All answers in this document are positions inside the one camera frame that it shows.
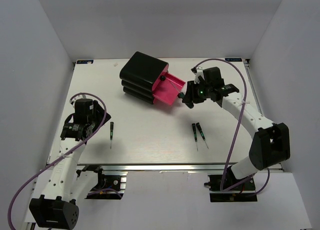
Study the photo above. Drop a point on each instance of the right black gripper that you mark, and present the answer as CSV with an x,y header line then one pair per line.
x,y
190,97

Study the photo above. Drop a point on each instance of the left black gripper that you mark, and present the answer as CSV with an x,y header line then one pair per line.
x,y
100,114

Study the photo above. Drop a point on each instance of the pink drawer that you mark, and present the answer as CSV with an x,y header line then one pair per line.
x,y
165,92
161,77

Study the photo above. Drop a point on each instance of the small green precision screwdriver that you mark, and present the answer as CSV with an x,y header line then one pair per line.
x,y
111,133

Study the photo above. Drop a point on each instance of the black drawer cabinet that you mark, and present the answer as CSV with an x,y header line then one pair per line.
x,y
141,75

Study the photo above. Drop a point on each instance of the large green handled screwdriver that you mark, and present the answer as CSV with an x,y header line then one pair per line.
x,y
180,94

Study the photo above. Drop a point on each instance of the pink top drawer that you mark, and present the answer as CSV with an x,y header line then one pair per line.
x,y
161,77

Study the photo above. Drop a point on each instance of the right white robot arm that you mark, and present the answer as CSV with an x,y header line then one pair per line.
x,y
270,141

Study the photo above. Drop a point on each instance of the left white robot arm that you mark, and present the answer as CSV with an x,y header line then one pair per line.
x,y
58,205

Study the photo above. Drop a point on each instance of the blue label sticker right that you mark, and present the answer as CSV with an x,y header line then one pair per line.
x,y
233,59

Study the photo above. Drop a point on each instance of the blue label sticker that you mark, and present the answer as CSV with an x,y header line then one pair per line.
x,y
84,62
233,59

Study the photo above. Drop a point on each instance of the blue label sticker left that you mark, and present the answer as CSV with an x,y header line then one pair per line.
x,y
84,62

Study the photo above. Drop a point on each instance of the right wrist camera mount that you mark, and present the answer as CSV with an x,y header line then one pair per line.
x,y
198,72

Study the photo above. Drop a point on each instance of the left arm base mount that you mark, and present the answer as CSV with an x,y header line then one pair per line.
x,y
109,185

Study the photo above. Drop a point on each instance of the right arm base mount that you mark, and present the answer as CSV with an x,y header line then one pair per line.
x,y
233,191

